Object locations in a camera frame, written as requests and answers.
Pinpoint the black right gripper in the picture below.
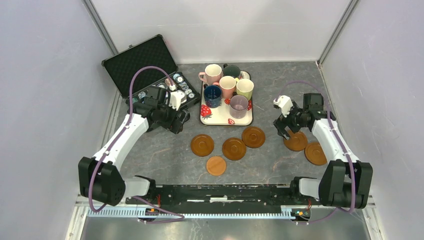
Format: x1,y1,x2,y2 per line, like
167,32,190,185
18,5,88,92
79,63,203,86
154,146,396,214
273,100,308,140

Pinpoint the dark brown wooden coaster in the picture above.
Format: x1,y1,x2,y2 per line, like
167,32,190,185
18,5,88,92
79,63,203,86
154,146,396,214
283,130,308,152
241,126,266,149
222,137,247,161
190,134,215,157
304,141,327,166

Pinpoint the strawberry pattern white tray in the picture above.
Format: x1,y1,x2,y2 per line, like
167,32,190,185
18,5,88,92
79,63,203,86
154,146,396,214
199,70,254,127

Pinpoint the black poker chip case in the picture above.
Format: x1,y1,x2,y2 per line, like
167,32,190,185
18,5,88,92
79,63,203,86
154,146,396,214
101,34,201,109

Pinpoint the purple glass mug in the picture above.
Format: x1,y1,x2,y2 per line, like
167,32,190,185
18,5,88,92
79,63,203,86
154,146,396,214
229,95,249,119

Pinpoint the light brown wooden coaster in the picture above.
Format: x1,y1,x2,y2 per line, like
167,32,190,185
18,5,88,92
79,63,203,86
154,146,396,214
206,156,227,176

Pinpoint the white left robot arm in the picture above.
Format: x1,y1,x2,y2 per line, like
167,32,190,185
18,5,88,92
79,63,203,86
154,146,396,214
78,86,190,206

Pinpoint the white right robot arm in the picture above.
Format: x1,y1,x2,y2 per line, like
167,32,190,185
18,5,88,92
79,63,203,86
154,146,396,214
273,93,373,211

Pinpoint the light green cup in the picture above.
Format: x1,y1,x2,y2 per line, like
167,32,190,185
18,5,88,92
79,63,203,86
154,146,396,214
236,78,255,101

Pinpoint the pink cup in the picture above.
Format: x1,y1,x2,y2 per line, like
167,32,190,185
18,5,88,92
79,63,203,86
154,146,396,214
218,76,237,99

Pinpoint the dark blue mug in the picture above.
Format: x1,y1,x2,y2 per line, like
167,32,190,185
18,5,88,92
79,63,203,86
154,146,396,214
203,85,222,108

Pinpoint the dark green mug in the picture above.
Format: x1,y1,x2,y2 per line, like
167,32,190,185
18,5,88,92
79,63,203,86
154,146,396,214
222,63,241,79

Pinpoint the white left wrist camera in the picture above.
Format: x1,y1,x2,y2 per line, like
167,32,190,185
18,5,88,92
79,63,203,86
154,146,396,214
168,90,187,111

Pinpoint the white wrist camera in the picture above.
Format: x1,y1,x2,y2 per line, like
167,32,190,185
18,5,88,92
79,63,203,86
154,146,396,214
168,90,187,111
273,95,294,118

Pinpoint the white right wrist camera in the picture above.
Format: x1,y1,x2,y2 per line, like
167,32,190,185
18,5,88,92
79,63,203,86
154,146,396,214
273,95,294,118

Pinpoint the pink mug with handle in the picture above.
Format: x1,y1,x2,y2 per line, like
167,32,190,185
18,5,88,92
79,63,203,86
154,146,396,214
198,64,223,85

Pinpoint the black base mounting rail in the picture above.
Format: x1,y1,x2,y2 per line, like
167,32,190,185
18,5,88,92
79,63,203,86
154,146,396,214
143,184,320,214

